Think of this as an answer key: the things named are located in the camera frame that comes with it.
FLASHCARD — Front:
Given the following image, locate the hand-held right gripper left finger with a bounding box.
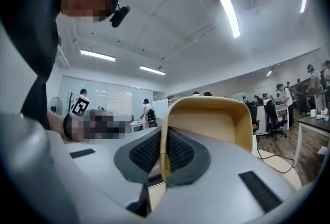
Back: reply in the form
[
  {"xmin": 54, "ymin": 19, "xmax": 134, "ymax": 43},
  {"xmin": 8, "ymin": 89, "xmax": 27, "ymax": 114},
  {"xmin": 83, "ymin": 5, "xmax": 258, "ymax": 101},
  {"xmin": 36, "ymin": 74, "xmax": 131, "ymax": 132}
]
[{"xmin": 0, "ymin": 111, "xmax": 162, "ymax": 224}]

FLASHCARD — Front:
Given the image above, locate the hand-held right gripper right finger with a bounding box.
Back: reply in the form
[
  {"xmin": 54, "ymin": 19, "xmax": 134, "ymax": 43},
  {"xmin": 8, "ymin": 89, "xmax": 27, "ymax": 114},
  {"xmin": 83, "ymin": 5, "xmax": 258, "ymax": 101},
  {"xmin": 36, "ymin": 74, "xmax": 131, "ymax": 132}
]
[{"xmin": 154, "ymin": 126, "xmax": 319, "ymax": 224}]

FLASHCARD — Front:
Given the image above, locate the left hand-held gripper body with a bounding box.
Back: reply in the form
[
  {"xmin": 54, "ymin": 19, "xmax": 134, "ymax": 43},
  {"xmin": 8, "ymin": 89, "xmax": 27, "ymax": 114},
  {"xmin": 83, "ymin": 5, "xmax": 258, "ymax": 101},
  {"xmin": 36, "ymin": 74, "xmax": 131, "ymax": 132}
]
[{"xmin": 67, "ymin": 96, "xmax": 134, "ymax": 144}]

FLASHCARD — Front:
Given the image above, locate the beige plastic container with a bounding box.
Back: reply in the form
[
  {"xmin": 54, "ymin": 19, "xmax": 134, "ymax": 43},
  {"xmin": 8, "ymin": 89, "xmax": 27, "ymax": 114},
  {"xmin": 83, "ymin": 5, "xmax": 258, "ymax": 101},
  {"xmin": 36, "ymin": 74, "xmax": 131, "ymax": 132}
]
[{"xmin": 159, "ymin": 95, "xmax": 255, "ymax": 185}]

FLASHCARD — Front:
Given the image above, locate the person's left forearm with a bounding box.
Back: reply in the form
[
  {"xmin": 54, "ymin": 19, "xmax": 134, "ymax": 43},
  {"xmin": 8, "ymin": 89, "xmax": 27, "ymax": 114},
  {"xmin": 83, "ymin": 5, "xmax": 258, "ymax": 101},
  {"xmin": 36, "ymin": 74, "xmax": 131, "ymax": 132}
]
[{"xmin": 47, "ymin": 110, "xmax": 78, "ymax": 143}]

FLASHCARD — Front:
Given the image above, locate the black coat rack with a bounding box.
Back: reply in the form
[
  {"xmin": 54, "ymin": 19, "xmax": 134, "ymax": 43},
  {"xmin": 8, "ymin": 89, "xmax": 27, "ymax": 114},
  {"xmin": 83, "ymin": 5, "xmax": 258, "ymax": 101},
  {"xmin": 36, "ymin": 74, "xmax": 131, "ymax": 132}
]
[{"xmin": 65, "ymin": 91, "xmax": 76, "ymax": 115}]

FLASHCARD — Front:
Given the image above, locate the black standing fan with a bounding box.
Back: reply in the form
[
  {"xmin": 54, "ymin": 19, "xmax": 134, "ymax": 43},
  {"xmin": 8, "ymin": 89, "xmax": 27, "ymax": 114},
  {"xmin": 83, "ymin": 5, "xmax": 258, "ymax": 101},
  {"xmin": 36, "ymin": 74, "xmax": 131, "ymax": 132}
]
[{"xmin": 47, "ymin": 96, "xmax": 63, "ymax": 117}]

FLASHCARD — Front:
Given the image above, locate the white desk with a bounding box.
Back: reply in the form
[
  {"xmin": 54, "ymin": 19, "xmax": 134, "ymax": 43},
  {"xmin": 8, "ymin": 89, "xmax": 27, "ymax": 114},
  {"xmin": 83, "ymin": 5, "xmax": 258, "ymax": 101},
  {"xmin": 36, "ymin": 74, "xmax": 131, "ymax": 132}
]
[{"xmin": 128, "ymin": 120, "xmax": 145, "ymax": 133}]

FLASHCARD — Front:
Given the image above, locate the whiteboard on stand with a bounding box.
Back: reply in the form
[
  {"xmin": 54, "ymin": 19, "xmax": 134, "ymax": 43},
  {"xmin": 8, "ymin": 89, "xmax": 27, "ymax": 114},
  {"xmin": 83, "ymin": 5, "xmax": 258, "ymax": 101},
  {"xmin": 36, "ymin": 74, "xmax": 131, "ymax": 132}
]
[{"xmin": 152, "ymin": 98, "xmax": 170, "ymax": 120}]

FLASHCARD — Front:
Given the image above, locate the black office chair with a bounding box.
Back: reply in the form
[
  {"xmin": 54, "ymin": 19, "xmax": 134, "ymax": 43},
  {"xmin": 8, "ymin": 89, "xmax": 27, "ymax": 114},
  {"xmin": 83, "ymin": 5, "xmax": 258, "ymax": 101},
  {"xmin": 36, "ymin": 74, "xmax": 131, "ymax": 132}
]
[{"xmin": 264, "ymin": 100, "xmax": 288, "ymax": 141}]

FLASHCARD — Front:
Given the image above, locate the person's black shirt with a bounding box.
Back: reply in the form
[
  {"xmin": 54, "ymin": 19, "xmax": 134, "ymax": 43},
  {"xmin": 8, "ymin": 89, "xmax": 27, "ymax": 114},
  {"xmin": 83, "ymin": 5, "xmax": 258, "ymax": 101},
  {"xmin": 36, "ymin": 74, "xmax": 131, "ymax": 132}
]
[{"xmin": 0, "ymin": 0, "xmax": 68, "ymax": 130}]

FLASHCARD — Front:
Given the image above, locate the dark table with white legs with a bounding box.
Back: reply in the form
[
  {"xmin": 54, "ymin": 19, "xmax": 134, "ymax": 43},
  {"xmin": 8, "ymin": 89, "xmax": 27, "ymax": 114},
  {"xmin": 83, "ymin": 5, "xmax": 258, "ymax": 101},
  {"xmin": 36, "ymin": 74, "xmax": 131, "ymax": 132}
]
[{"xmin": 293, "ymin": 114, "xmax": 330, "ymax": 168}]

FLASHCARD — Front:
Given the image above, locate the black power cable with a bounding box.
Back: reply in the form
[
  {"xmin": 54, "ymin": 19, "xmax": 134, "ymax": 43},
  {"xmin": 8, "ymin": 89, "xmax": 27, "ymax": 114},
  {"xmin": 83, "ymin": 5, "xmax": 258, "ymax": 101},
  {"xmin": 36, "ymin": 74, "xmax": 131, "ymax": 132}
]
[{"xmin": 257, "ymin": 149, "xmax": 295, "ymax": 174}]

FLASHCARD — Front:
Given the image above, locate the black head-worn camera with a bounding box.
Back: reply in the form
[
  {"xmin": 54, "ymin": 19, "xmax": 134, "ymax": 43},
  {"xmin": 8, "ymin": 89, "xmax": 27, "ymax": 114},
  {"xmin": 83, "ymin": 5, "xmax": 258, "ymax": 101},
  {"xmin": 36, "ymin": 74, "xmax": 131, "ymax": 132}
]
[{"xmin": 109, "ymin": 5, "xmax": 131, "ymax": 28}]

